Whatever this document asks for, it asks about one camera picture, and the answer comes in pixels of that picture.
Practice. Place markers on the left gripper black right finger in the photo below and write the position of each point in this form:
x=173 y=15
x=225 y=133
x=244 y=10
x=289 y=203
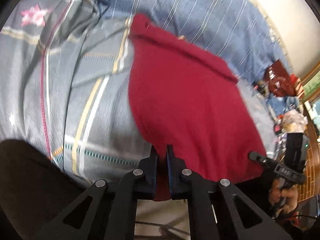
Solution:
x=218 y=210

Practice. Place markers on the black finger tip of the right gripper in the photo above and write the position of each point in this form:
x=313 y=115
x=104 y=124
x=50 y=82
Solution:
x=262 y=160

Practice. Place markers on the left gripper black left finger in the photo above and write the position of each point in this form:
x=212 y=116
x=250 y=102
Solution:
x=106 y=210

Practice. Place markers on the red knit garment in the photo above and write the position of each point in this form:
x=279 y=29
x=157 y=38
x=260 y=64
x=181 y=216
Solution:
x=186 y=97

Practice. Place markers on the person's right hand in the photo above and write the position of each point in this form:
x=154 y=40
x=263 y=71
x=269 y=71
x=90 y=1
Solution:
x=283 y=200

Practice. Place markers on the cluttered items pile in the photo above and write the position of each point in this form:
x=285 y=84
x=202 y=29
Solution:
x=284 y=111

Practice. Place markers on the dark red bag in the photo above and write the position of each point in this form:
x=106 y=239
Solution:
x=278 y=80

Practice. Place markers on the dark trousers leg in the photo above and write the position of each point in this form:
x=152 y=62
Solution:
x=33 y=190

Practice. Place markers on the grey star-patterned bed sheet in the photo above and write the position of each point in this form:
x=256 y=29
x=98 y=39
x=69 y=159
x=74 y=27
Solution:
x=65 y=73

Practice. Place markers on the blue plaid quilt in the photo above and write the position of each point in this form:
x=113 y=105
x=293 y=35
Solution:
x=234 y=30

